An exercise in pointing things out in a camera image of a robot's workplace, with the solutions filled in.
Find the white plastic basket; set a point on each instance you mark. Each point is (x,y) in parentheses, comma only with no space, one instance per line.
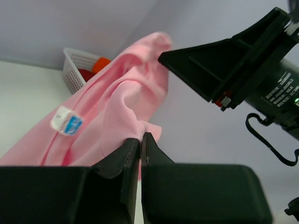
(75,60)

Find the dark red t shirt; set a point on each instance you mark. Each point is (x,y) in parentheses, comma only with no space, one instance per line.
(86,74)

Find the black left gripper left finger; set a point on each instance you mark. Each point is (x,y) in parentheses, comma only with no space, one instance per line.
(104,193)

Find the pink t shirt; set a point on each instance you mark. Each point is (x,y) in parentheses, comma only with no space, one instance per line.
(115,105)

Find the orange t shirt in basket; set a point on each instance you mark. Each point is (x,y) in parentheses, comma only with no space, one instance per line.
(101,63)

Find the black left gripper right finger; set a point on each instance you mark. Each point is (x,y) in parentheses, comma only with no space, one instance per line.
(178,193)

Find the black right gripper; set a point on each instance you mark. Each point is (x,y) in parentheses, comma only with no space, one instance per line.
(248,67)

